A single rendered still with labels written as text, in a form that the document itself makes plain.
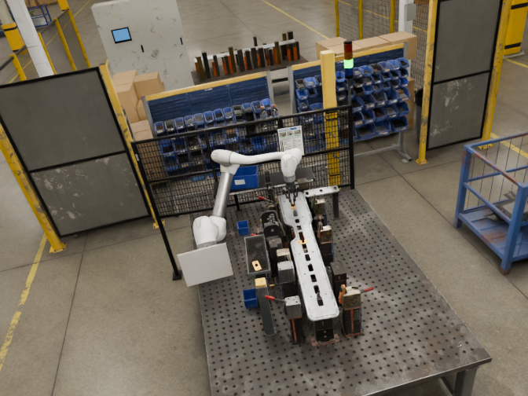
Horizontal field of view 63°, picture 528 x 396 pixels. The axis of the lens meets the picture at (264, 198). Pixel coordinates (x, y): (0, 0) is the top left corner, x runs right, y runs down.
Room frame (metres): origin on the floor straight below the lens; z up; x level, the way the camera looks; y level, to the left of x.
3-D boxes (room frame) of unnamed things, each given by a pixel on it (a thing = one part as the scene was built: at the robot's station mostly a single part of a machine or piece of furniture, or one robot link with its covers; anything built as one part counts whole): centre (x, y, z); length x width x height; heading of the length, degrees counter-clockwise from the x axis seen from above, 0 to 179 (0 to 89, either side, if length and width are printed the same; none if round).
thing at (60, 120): (4.31, 1.93, 1.00); 1.34 x 0.14 x 2.00; 97
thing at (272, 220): (2.49, -0.02, 0.94); 0.18 x 0.13 x 0.49; 1
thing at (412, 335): (2.62, -0.18, 0.68); 2.56 x 1.61 x 0.04; 7
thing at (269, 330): (1.90, 0.10, 0.92); 0.08 x 0.08 x 0.44; 1
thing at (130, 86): (7.21, 1.80, 0.52); 1.20 x 0.80 x 1.05; 4
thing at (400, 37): (6.16, -1.76, 0.68); 1.20 x 0.80 x 1.35; 99
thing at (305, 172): (3.29, -0.02, 1.02); 0.90 x 0.22 x 0.03; 91
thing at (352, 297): (1.81, -0.42, 0.88); 0.15 x 0.11 x 0.36; 91
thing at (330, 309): (2.37, -0.23, 1.00); 1.38 x 0.22 x 0.02; 1
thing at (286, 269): (2.06, -0.06, 0.90); 0.13 x 0.10 x 0.41; 91
